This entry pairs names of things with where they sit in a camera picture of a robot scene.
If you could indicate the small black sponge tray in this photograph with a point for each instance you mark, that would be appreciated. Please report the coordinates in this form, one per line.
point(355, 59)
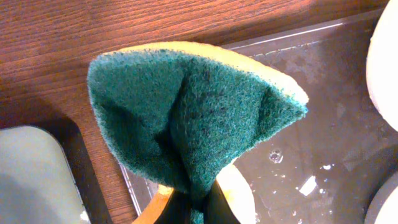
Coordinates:
point(47, 176)

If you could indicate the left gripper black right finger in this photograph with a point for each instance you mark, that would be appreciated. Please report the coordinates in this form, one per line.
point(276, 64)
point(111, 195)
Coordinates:
point(216, 209)

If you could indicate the green and yellow sponge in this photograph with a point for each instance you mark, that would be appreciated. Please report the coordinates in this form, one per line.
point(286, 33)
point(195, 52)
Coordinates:
point(177, 113)

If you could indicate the large dark serving tray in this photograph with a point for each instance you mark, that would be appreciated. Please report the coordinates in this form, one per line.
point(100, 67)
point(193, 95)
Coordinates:
point(327, 167)

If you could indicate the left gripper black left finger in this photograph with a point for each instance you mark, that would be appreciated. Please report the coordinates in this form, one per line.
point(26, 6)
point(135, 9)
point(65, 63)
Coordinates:
point(176, 211)

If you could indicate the pale green plate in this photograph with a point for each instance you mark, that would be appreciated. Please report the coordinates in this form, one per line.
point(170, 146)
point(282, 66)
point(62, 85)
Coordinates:
point(383, 207)

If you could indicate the cream plate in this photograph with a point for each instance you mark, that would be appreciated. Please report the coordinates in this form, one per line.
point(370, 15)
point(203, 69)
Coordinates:
point(381, 65)

